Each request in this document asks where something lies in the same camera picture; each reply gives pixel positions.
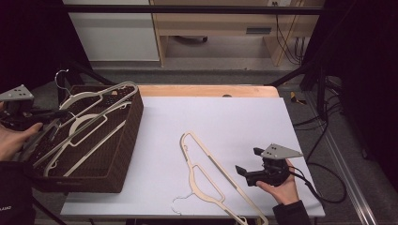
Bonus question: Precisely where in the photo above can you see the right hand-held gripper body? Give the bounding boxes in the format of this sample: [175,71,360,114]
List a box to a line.
[245,142,304,188]

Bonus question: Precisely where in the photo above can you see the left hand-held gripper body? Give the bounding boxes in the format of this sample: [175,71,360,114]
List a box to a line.
[0,83,41,130]

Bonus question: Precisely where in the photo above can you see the beige hanger with metal hook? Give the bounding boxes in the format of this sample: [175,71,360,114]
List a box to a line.
[18,68,140,168]
[171,130,269,225]
[42,101,132,178]

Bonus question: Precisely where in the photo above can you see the brown woven plastic basket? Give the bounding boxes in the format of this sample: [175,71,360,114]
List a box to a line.
[18,84,145,194]

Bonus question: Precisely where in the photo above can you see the person's right hand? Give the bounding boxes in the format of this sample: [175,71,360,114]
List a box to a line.
[256,158,300,206]

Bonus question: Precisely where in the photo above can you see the person's left hand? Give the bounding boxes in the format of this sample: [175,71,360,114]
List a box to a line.
[0,122,44,162]

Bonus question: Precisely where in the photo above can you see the black metal stand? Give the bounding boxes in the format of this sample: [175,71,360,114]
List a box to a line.
[267,59,329,121]
[55,59,121,106]

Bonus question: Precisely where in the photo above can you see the white table sheet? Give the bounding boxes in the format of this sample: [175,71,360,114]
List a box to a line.
[60,96,327,218]

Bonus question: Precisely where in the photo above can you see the dark curtain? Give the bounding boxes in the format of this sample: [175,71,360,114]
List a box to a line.
[0,0,92,151]
[301,0,398,190]

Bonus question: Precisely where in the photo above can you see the yellow and black tool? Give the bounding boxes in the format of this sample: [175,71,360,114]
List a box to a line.
[289,91,308,106]

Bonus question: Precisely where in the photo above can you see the white cabinet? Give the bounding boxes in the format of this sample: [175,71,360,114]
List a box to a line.
[62,0,161,63]

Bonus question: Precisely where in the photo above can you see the dark chair base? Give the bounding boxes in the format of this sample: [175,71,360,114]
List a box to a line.
[173,35,208,44]

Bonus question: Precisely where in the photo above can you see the light wooden desk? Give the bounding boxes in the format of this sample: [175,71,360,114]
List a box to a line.
[149,0,327,68]

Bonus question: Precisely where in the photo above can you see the black horizontal bar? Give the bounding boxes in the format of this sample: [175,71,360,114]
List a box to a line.
[62,4,325,15]

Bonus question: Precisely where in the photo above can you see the black floor cables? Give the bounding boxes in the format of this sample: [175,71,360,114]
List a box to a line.
[293,76,345,132]

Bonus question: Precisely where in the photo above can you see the aluminium rail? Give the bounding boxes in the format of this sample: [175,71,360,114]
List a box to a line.
[304,93,379,225]

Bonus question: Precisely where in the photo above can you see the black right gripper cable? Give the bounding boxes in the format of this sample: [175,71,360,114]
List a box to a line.
[289,161,347,204]

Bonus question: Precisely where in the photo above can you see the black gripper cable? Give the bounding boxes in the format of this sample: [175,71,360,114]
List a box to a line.
[289,161,347,204]
[31,196,69,225]

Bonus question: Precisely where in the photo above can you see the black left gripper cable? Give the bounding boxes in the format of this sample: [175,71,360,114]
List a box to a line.
[31,196,69,225]

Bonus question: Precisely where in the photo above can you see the bundle of black desk cables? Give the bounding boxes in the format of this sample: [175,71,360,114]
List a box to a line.
[272,1,307,67]

